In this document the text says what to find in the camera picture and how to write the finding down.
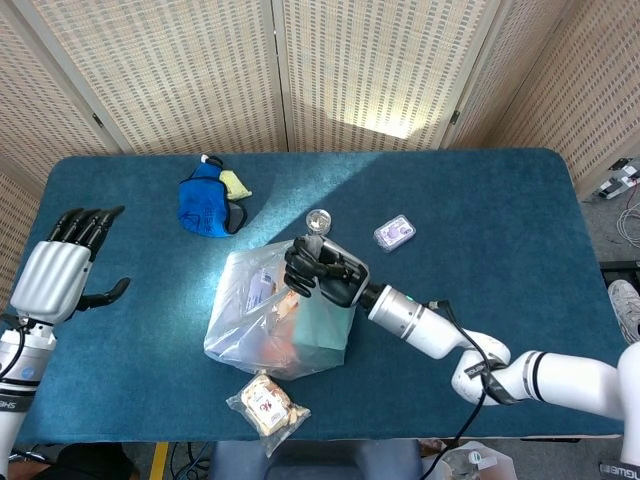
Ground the small purple clear case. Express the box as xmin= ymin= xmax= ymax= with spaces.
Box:
xmin=373 ymin=213 xmax=418 ymax=254

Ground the white cable bundle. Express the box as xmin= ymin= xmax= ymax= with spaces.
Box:
xmin=612 ymin=198 xmax=640 ymax=246

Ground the clear plastic shopping bag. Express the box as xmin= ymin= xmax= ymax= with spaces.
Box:
xmin=203 ymin=239 xmax=359 ymax=383

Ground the pastry in clear wrapper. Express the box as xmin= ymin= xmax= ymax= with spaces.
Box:
xmin=225 ymin=372 xmax=312 ymax=457

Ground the woven folding screen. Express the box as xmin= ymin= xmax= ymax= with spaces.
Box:
xmin=0 ymin=0 xmax=640 ymax=311

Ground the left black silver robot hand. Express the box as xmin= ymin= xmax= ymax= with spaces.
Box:
xmin=9 ymin=204 xmax=132 ymax=326

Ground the orange snack packet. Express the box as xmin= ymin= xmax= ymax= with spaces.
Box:
xmin=262 ymin=289 xmax=302 ymax=367

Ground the white and blue box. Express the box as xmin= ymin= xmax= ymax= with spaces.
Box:
xmin=244 ymin=267 xmax=279 ymax=314

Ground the white power strip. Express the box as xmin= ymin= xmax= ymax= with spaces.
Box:
xmin=594 ymin=157 xmax=640 ymax=199

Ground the black metal frame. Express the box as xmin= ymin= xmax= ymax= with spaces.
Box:
xmin=599 ymin=260 xmax=640 ymax=286

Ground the small clear round jar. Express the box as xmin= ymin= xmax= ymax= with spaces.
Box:
xmin=305 ymin=208 xmax=333 ymax=238

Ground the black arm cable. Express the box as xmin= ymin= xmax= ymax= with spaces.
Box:
xmin=422 ymin=298 xmax=502 ymax=480

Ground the pale yellow pouch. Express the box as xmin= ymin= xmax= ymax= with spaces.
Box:
xmin=218 ymin=169 xmax=254 ymax=202

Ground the clear plastic container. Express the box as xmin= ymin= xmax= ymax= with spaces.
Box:
xmin=439 ymin=439 xmax=519 ymax=480

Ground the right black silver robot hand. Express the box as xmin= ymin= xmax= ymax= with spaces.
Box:
xmin=283 ymin=234 xmax=372 ymax=309

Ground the blue fabric pouch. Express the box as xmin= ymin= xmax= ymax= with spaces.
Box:
xmin=176 ymin=162 xmax=250 ymax=240

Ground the teal cardboard box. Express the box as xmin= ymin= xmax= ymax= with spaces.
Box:
xmin=292 ymin=289 xmax=354 ymax=369

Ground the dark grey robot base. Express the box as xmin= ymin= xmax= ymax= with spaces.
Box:
xmin=207 ymin=439 xmax=426 ymax=480

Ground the white sneaker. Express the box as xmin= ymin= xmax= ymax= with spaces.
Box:
xmin=607 ymin=278 xmax=640 ymax=344

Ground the teal fabric table cover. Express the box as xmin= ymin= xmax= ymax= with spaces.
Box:
xmin=9 ymin=147 xmax=627 ymax=446

